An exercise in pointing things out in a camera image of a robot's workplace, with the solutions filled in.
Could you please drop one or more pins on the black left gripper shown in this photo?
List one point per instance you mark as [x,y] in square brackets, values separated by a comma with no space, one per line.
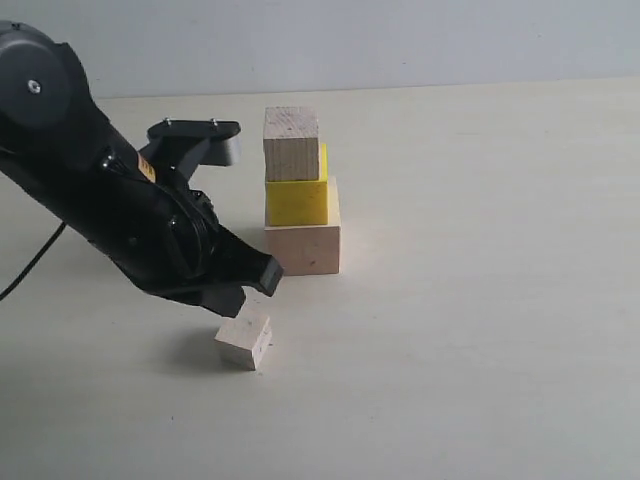
[182,253]

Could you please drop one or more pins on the small wooden cube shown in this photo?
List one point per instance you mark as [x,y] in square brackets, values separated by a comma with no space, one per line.
[243,341]

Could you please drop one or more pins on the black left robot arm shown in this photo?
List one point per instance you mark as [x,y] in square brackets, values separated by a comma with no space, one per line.
[134,205]

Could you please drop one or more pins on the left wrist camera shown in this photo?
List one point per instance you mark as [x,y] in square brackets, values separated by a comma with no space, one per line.
[184,145]

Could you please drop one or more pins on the medium wooden cube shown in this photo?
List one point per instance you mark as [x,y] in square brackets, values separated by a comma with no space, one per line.
[291,144]

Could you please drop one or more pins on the yellow foam cube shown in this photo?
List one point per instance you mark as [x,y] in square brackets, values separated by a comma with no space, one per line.
[300,202]

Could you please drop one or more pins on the large wooden cube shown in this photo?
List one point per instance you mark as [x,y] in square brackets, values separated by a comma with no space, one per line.
[311,249]

